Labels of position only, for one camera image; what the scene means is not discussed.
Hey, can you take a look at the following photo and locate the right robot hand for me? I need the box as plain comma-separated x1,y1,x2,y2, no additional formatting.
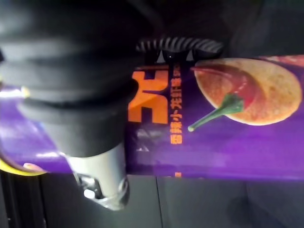
0,0,304,211

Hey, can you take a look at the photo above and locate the purple chips can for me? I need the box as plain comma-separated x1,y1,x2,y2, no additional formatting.
0,54,304,179

